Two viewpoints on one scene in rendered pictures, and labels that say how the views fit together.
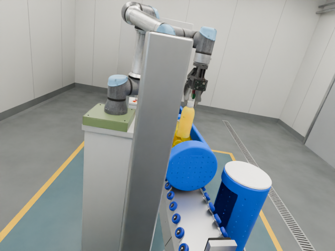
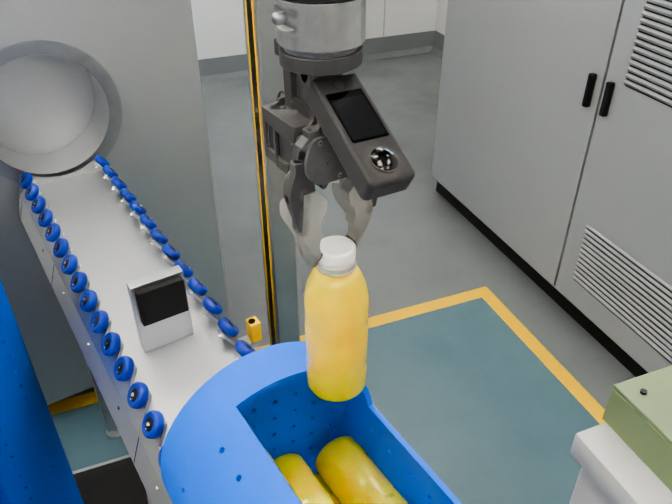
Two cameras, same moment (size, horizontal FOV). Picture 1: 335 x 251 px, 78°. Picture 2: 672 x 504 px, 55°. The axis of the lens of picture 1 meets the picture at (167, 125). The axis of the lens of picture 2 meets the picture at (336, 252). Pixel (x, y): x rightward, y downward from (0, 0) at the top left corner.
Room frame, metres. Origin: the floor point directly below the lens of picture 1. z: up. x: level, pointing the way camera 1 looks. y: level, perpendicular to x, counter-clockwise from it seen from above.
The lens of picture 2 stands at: (1.53, -0.27, 1.79)
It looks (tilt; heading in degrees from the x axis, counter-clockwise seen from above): 35 degrees down; 160
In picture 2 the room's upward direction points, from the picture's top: straight up
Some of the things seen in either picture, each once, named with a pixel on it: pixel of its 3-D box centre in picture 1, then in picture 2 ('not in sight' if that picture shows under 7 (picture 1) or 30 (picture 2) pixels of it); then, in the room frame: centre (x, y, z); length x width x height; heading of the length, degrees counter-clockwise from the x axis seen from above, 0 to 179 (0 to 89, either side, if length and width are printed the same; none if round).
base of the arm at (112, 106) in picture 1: (116, 103); not in sight; (1.29, 0.35, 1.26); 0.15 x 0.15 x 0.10
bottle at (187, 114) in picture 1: (186, 120); (336, 324); (1.03, -0.09, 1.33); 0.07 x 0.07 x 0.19
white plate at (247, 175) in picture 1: (247, 174); not in sight; (1.11, -0.54, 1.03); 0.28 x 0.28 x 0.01
